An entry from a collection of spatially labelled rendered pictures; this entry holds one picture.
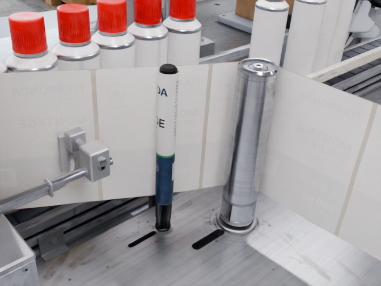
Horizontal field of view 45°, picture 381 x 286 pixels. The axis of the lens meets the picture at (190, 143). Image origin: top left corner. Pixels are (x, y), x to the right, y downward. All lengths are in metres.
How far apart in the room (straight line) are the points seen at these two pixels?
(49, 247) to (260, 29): 0.44
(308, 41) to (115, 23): 0.38
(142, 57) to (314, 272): 0.31
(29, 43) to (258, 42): 0.38
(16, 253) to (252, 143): 0.23
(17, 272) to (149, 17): 0.32
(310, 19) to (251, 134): 0.39
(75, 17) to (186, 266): 0.27
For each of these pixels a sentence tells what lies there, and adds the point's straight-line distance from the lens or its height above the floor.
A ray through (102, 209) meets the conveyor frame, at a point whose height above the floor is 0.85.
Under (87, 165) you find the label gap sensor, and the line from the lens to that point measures 0.40.
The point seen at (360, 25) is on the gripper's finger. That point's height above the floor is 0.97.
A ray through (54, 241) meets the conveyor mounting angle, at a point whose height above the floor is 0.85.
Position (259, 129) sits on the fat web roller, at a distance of 0.44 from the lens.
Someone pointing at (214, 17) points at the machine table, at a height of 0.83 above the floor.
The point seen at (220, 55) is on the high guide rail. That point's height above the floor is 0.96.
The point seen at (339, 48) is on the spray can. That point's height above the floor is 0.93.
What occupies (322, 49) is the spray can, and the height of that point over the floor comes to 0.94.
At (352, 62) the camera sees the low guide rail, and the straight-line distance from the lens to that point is 0.93.
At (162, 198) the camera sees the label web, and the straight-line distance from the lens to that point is 0.47.
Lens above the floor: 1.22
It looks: 32 degrees down
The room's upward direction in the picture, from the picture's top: 4 degrees clockwise
